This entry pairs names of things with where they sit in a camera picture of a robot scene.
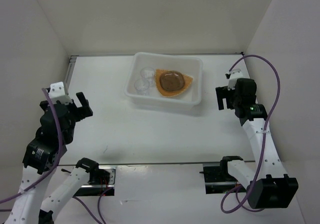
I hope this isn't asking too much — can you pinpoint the smoky plate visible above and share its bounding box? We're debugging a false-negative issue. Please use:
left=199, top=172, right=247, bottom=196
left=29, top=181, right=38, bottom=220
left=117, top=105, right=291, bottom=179
left=159, top=71, right=185, bottom=92

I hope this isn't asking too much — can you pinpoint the clear cup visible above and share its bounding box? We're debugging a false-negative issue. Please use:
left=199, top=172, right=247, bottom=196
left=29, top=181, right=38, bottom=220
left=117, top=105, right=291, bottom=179
left=134, top=77, right=150, bottom=96
left=140, top=67, right=156, bottom=82

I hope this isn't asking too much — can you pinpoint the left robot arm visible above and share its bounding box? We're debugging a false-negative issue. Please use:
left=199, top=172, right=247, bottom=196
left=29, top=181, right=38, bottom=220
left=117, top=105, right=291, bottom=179
left=5, top=88, right=100, bottom=224

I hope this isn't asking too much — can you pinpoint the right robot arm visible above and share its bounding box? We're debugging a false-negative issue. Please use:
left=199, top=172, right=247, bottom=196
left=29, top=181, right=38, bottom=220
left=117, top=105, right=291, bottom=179
left=215, top=78, right=299, bottom=211

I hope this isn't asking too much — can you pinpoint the white plastic bin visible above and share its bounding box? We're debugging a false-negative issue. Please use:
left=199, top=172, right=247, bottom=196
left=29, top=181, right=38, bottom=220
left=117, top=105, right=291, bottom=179
left=124, top=52, right=203, bottom=110

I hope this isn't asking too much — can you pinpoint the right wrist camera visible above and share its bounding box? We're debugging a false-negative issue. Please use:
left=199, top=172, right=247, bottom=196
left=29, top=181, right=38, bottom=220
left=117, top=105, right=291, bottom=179
left=225, top=68, right=244, bottom=90

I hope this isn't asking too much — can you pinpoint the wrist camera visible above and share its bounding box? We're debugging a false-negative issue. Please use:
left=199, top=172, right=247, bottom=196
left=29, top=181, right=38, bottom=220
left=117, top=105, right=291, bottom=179
left=48, top=81, right=72, bottom=105
left=225, top=68, right=244, bottom=90

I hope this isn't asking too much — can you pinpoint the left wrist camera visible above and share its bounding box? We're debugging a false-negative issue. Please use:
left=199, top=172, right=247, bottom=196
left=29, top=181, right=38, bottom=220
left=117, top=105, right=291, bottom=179
left=48, top=81, right=72, bottom=105

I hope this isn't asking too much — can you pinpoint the aluminium rail table edge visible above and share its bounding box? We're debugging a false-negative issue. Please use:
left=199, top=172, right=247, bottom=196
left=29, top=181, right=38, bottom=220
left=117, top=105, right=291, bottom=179
left=64, top=55, right=78, bottom=86

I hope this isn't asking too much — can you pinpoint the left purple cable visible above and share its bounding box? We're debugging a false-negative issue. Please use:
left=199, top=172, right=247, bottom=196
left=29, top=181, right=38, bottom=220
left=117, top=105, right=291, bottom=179
left=0, top=87, right=113, bottom=224

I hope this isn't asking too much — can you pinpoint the purple cable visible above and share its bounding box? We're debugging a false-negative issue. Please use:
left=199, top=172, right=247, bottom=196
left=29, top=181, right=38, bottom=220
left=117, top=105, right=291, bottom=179
left=0, top=87, right=113, bottom=224
left=220, top=54, right=280, bottom=214

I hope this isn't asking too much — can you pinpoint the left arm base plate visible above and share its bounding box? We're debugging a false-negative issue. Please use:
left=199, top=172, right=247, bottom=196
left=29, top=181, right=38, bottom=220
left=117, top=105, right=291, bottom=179
left=74, top=166, right=116, bottom=197

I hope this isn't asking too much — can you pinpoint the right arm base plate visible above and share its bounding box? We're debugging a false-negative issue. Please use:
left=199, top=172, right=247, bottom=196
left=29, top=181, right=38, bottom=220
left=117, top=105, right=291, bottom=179
left=199, top=162, right=240, bottom=195

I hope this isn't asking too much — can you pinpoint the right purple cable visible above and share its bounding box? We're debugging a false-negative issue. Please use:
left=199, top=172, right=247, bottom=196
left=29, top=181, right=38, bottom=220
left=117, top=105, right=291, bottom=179
left=220, top=54, right=280, bottom=214

